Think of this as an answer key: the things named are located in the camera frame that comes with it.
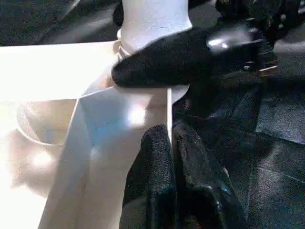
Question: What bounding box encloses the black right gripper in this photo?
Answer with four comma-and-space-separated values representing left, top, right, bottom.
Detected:
214, 0, 305, 72

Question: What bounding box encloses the white plastic table leg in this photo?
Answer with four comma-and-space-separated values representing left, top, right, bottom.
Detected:
116, 0, 193, 57

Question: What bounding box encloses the white plastic table top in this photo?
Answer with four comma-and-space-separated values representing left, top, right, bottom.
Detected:
0, 40, 191, 229

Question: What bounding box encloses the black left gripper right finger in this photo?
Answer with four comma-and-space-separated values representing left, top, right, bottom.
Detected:
172, 126, 248, 229

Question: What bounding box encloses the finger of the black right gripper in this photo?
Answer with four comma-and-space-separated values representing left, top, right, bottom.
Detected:
111, 26, 262, 88
113, 3, 124, 27

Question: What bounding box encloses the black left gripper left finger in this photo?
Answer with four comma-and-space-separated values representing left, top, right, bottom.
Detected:
119, 123, 178, 229

